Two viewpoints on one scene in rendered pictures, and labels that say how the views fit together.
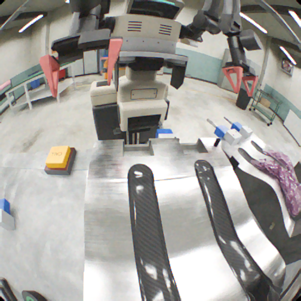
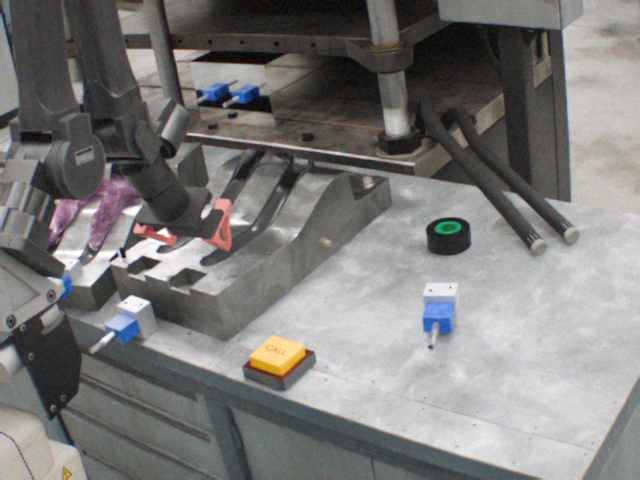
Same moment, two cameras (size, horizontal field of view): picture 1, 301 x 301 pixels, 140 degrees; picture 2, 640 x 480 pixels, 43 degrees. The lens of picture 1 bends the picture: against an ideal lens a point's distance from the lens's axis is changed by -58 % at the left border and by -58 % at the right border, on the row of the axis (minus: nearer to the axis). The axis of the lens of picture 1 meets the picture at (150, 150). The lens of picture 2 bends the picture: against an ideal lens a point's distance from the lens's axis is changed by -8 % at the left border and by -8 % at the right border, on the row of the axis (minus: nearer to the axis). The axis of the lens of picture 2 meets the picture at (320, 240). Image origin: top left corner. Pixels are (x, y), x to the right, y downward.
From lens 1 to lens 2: 1.44 m
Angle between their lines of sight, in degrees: 92
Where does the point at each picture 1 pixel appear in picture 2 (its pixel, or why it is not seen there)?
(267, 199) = not seen: hidden behind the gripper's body
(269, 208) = not seen: hidden behind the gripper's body
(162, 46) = not seen: outside the picture
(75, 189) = (279, 332)
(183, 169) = (181, 253)
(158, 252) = (251, 232)
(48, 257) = (371, 285)
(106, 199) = (248, 257)
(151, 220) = (235, 244)
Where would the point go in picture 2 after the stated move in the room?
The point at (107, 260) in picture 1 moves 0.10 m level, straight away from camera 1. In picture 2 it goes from (280, 234) to (336, 235)
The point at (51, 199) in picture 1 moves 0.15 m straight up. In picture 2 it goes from (324, 331) to (309, 249)
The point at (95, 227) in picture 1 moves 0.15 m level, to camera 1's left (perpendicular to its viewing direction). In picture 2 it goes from (270, 248) to (330, 275)
